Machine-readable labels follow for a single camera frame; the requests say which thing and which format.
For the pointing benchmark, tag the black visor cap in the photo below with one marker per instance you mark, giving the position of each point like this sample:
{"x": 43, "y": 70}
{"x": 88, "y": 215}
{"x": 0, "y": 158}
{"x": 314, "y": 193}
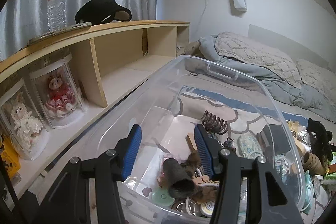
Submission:
{"x": 102, "y": 12}

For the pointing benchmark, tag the floral fabric pouch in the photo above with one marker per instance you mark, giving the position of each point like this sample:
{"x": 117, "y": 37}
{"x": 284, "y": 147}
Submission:
{"x": 249, "y": 146}

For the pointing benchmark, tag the red dress doll case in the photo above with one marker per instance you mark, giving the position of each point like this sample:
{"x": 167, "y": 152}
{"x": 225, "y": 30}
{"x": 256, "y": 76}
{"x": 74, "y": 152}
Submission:
{"x": 57, "y": 93}

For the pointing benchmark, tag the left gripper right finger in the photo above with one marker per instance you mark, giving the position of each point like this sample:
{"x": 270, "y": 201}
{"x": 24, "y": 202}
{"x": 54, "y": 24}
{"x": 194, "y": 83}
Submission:
{"x": 268, "y": 200}

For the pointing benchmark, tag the brown furry headband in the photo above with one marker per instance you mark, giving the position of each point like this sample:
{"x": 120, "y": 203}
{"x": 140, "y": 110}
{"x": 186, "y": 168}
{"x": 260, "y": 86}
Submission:
{"x": 177, "y": 179}

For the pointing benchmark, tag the black box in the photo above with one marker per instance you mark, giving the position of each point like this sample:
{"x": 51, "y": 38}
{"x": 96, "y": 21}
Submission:
{"x": 273, "y": 141}

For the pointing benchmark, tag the beige yarn cone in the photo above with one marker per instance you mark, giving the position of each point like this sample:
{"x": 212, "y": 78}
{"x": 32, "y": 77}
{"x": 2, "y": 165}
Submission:
{"x": 312, "y": 163}

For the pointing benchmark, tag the wooden shelf unit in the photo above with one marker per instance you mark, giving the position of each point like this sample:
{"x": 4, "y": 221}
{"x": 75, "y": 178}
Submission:
{"x": 110, "y": 61}

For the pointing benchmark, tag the clear plastic storage bin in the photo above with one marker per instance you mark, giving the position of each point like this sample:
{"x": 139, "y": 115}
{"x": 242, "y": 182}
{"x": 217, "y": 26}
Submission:
{"x": 168, "y": 106}

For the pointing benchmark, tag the white dress doll case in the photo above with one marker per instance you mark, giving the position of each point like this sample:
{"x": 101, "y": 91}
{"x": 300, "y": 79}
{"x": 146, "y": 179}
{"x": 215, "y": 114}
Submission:
{"x": 23, "y": 123}

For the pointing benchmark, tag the plastic water bottle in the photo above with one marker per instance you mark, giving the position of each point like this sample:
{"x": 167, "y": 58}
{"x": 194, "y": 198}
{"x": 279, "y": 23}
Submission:
{"x": 56, "y": 14}

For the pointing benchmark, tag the wooden hairbrush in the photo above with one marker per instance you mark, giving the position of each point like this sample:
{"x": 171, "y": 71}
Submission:
{"x": 191, "y": 143}

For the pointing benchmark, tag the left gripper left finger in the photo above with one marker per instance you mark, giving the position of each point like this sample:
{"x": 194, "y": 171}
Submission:
{"x": 67, "y": 200}

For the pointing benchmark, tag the black fuzzy hat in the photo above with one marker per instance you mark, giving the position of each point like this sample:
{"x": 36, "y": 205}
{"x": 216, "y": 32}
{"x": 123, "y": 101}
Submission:
{"x": 319, "y": 141}

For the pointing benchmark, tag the brown hair claw clip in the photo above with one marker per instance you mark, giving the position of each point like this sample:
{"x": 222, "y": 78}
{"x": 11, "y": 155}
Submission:
{"x": 214, "y": 124}

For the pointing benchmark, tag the grey beige duvet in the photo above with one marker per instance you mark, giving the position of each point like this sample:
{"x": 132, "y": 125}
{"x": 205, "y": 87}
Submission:
{"x": 295, "y": 83}

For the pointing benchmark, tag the floral hair claw clip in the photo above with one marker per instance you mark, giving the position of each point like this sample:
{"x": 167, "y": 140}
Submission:
{"x": 229, "y": 144}

